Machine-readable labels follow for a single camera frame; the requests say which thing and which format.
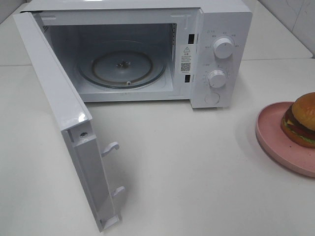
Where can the round white door button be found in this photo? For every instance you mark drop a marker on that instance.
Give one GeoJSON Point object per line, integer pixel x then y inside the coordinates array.
{"type": "Point", "coordinates": [212, 98]}

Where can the white microwave door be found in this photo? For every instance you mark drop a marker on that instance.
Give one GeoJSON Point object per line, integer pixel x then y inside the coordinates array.
{"type": "Point", "coordinates": [74, 121]}

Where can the upper white power knob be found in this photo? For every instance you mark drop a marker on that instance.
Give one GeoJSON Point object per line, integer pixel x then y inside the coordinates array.
{"type": "Point", "coordinates": [223, 47]}

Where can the pink round plate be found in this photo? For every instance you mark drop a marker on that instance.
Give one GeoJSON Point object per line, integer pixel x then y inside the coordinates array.
{"type": "Point", "coordinates": [278, 145]}

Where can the white timer knob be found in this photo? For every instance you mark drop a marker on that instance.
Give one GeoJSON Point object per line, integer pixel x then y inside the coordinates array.
{"type": "Point", "coordinates": [217, 78]}

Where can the burger with lettuce and cheese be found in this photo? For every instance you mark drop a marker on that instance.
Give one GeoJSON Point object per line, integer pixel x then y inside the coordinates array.
{"type": "Point", "coordinates": [298, 122]}

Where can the white microwave oven body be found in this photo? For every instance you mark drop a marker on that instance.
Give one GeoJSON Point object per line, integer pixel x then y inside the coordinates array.
{"type": "Point", "coordinates": [183, 30]}

